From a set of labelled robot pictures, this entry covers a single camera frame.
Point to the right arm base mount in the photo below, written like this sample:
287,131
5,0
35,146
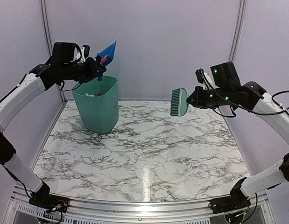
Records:
236,200

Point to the aluminium front frame rail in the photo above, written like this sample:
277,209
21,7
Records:
87,211

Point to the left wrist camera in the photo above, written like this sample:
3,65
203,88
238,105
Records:
83,53

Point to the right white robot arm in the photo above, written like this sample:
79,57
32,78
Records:
253,98

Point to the teal plastic waste bin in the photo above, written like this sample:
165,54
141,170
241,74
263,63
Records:
98,114

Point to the teal hand brush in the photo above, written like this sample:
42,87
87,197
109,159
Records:
178,105

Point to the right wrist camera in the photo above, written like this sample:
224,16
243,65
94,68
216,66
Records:
204,78

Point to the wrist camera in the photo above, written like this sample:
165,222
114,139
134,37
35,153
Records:
83,53
204,78

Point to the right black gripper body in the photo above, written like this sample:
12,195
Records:
207,101

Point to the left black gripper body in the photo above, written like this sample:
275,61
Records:
87,73

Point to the blue plastic dustpan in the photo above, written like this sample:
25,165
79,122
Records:
110,51

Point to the paper scraps inside bin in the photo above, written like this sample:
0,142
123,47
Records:
93,95

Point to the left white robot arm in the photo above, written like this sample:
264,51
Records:
68,61

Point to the pink paper scrap centre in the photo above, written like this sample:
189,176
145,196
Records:
104,59

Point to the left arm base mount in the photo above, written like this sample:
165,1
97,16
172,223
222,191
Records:
44,199

